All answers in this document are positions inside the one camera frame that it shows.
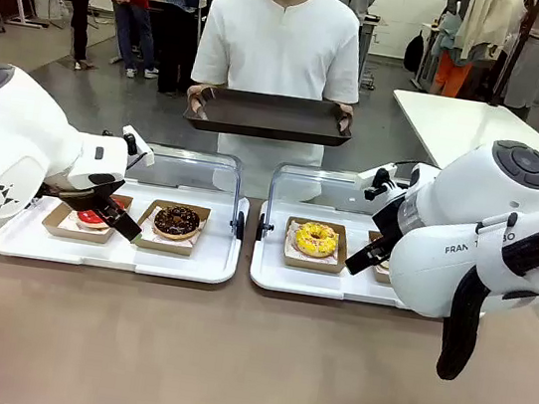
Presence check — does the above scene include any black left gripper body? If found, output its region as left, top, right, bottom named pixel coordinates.
left=36, top=163, right=126, bottom=211

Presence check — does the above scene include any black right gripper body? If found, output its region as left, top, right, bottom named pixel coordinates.
left=368, top=191, right=409, bottom=243

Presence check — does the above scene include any yellow sprinkled donut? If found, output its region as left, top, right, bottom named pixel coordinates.
left=291, top=218, right=343, bottom=264

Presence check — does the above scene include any cardboard box of yellow donut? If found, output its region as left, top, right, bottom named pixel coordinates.
left=280, top=215, right=353, bottom=277

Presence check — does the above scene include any paper liner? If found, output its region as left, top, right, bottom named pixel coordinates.
left=58, top=212, right=120, bottom=239
left=283, top=221, right=351, bottom=267
left=135, top=203, right=210, bottom=251

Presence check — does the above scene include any dark brown serving tray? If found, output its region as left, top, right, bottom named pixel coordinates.
left=180, top=80, right=358, bottom=153

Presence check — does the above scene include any red glazed donut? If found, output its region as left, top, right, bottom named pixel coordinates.
left=73, top=191, right=128, bottom=235

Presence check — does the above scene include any paper liner under chocolate donut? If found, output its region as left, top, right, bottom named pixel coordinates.
left=135, top=203, right=210, bottom=251

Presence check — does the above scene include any paper liner under red donut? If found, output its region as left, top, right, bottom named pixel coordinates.
left=58, top=212, right=120, bottom=239

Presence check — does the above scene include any cardboard box of red donut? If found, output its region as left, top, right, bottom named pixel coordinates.
left=39, top=183, right=135, bottom=249

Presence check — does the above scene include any cardboard box of chocolate donut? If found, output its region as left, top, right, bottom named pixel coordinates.
left=127, top=195, right=214, bottom=261

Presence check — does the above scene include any chocolate glazed donut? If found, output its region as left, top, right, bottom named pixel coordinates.
left=150, top=201, right=203, bottom=244

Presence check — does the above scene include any person in orange shorts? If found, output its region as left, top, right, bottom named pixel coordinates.
left=427, top=0, right=484, bottom=101

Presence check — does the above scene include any person in white shirt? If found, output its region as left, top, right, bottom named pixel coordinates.
left=174, top=0, right=374, bottom=209

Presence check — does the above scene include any person in grey skirt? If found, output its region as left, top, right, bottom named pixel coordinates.
left=503, top=0, right=539, bottom=113

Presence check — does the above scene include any person's left hand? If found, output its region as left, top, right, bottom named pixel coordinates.
left=330, top=101, right=358, bottom=137

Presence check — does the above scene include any person's right hand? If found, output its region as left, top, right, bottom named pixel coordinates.
left=182, top=81, right=214, bottom=122

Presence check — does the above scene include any white display tray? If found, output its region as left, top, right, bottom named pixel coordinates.
left=247, top=196, right=432, bottom=313
left=0, top=159, right=252, bottom=290

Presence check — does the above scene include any clear plastic display lid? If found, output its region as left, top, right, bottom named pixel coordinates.
left=117, top=139, right=257, bottom=243
left=255, top=158, right=408, bottom=262

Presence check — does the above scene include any large white table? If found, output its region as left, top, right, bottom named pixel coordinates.
left=383, top=88, right=539, bottom=184

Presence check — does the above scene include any black backpack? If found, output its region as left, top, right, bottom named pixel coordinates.
left=402, top=29, right=428, bottom=75

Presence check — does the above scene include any beige hanging garment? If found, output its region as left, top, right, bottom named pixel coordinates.
left=450, top=0, right=528, bottom=73

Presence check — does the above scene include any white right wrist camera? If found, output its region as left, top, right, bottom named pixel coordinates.
left=354, top=159, right=400, bottom=203

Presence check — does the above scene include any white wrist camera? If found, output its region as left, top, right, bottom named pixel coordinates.
left=354, top=159, right=400, bottom=203
left=117, top=124, right=160, bottom=169

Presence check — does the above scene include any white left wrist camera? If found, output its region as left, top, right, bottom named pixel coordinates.
left=117, top=124, right=160, bottom=169

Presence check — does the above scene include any black cable sleeve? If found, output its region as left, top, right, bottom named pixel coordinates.
left=434, top=201, right=539, bottom=395

